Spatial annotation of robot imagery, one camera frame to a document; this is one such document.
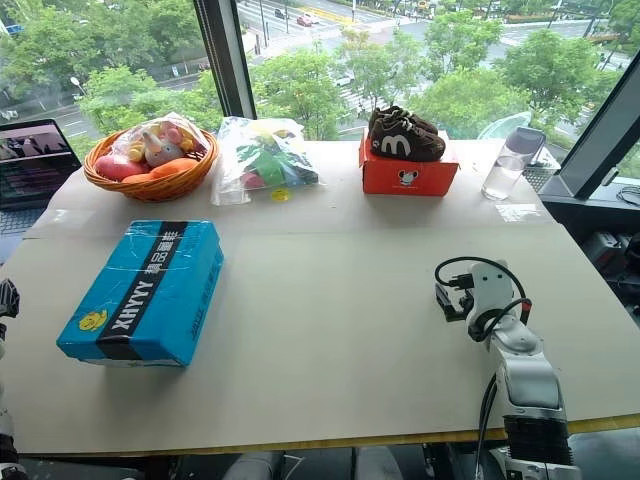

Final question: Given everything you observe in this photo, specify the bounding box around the grey perforated metal stand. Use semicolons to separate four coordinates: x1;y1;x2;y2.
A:
521;147;562;193

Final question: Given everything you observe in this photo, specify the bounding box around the black red device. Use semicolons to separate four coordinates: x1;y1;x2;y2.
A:
582;230;640;301

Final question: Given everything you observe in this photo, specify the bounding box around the orange wicker basket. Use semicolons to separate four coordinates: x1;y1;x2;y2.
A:
82;124;221;203

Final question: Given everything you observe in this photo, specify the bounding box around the brown shoe with white M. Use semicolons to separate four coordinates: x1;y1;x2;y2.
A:
367;122;447;163

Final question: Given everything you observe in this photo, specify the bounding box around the beige cardboard table cover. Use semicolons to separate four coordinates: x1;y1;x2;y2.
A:
0;139;640;456

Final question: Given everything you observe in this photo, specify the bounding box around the dark window frame post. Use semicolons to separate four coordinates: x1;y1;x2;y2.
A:
193;0;258;120

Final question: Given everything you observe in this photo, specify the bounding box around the pink red round toy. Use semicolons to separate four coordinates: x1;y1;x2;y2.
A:
94;154;134;181

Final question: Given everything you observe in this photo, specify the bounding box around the clear water bottle grey lid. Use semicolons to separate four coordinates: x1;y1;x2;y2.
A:
480;125;548;202

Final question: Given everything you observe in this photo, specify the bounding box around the blue cardboard box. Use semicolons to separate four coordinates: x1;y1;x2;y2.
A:
55;218;225;368

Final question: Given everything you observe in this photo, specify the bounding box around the dark brown sneaker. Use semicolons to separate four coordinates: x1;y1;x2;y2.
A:
368;105;440;136

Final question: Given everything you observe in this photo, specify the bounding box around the grey pink plush toy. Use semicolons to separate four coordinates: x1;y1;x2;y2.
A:
141;125;184;168

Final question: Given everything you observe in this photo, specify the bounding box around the orange shoe box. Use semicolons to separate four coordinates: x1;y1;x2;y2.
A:
358;133;461;197

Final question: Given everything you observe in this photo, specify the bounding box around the orange carrot toy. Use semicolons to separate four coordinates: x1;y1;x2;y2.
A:
121;158;200;185

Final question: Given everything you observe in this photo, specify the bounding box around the clear bag in basket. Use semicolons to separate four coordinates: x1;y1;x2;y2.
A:
108;111;211;166

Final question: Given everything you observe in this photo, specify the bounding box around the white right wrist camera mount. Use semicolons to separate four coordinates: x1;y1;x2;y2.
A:
466;259;517;342

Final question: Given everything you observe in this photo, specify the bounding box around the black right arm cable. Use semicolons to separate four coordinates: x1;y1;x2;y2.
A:
433;256;533;480

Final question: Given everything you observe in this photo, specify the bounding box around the clear bag of colourful toys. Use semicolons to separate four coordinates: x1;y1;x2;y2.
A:
210;115;321;207

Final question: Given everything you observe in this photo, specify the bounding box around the open laptop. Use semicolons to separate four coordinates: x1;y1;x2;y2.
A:
0;118;83;237

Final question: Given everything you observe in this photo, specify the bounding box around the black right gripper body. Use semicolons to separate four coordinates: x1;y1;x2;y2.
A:
433;276;475;325

